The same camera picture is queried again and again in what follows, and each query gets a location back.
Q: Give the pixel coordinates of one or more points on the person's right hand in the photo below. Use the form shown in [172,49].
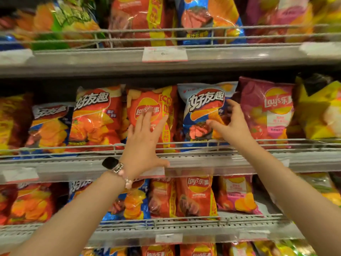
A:
[234,130]

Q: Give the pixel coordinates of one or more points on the person's left hand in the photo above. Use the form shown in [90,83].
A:
[141,151]

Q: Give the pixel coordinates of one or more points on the red ridged potato chips bag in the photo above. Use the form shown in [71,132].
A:
[93,122]
[32,205]
[5,207]

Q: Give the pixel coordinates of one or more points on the green frog chip bag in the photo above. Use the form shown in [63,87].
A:
[72,15]

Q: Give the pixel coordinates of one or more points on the person's right forearm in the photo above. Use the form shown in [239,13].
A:
[293,199]

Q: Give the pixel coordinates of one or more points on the person's left forearm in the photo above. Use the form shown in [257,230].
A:
[66,226]

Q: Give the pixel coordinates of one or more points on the white price tag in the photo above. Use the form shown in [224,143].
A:
[165,54]
[169,238]
[20,175]
[319,49]
[253,235]
[157,172]
[16,56]

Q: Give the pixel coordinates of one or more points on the black smart watch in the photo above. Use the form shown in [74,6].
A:
[109,162]

